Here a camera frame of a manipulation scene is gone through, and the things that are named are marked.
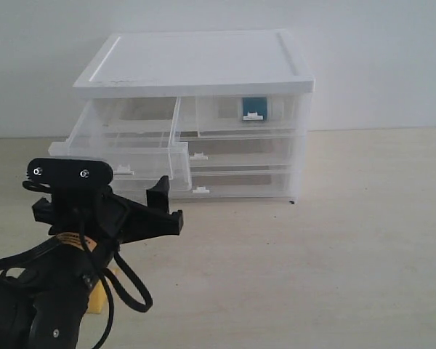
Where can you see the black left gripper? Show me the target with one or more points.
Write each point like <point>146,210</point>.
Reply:
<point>106,216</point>

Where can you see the clear drawer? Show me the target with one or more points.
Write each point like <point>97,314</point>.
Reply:
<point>249,152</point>
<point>138,137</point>
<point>279,183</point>
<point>238,117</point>

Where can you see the blue white small bottle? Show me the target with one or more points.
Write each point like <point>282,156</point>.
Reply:
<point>261,109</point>

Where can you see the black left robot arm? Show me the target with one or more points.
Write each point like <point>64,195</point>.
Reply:
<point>45,291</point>

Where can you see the white plastic drawer cabinet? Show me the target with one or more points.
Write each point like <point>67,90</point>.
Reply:
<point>197,64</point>

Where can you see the clear bottom drawer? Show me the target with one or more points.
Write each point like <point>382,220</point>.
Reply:
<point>279,183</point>

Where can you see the yellow sponge wedge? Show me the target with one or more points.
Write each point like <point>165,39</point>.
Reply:
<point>97,300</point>

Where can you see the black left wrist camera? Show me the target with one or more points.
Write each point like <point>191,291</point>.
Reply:
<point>61,172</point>

